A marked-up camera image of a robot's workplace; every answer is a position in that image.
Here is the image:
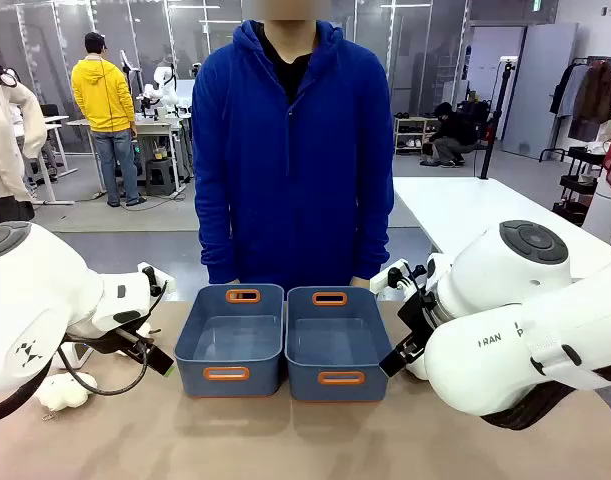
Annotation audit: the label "figure in cream coat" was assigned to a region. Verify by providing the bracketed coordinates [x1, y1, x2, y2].
[0, 49, 49, 222]

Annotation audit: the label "person's right forearm blue sleeve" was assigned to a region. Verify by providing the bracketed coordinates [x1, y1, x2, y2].
[194, 199, 239, 285]

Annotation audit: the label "person in yellow hoodie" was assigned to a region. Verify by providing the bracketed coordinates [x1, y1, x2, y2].
[70, 31, 148, 208]

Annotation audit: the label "black left arm cable sleeve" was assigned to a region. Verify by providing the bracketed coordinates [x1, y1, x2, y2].
[0, 367, 54, 427]

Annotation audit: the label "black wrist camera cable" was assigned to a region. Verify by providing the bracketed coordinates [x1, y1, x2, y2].
[387, 261, 429, 307]

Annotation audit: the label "thin black cable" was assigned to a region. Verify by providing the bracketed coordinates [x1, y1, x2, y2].
[57, 339, 151, 397]

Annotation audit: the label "black tripod pole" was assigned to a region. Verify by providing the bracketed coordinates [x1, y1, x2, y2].
[479, 59, 517, 181]

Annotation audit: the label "person in blue hoodie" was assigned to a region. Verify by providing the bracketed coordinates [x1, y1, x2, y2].
[191, 0, 396, 291]

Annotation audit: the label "person's left forearm blue sleeve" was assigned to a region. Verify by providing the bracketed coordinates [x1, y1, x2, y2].
[352, 199, 395, 282]

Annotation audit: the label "crouching person in black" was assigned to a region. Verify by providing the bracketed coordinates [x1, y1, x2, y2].
[419, 101, 481, 169]

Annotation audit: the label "black arm cable sleeve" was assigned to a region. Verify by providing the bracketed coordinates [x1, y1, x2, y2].
[0, 367, 54, 427]
[479, 362, 611, 432]

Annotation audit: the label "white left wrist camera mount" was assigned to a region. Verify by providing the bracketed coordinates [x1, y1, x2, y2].
[136, 261, 177, 297]

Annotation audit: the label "white desk with robot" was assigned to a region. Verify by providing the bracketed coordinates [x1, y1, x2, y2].
[64, 115, 194, 197]

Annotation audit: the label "black right arm cable sleeve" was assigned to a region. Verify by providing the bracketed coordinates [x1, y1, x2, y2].
[479, 362, 611, 432]

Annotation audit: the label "clothes rack with coats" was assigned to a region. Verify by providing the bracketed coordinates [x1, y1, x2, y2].
[538, 55, 611, 164]

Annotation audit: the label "white table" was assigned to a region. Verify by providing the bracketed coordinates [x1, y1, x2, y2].
[393, 175, 611, 279]

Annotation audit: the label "wooden shoe rack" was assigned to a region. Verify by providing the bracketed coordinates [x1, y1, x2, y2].
[393, 115, 441, 156]

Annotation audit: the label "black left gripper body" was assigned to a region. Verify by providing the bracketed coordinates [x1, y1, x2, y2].
[91, 326, 152, 360]

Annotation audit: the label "large white plush toy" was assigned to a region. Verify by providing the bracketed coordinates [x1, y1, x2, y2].
[33, 371, 99, 414]

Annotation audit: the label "black trolley cart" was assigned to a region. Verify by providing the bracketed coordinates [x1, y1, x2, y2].
[551, 145, 609, 227]

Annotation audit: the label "white standing desk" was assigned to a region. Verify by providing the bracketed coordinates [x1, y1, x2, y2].
[14, 114, 79, 207]

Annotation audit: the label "blue basket orange handles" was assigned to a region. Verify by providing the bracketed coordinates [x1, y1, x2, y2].
[173, 283, 286, 400]
[283, 285, 394, 404]

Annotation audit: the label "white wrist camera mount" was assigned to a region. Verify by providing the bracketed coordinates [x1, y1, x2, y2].
[368, 258, 412, 302]
[136, 261, 177, 297]

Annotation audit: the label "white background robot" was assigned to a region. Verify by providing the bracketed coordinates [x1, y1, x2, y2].
[137, 49, 182, 117]

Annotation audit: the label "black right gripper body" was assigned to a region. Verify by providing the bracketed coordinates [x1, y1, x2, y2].
[396, 291, 439, 347]

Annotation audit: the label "grey step stool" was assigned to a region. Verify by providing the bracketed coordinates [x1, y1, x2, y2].
[144, 158, 179, 198]

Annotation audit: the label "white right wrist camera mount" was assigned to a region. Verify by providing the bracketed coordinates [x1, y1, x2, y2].
[368, 258, 412, 302]

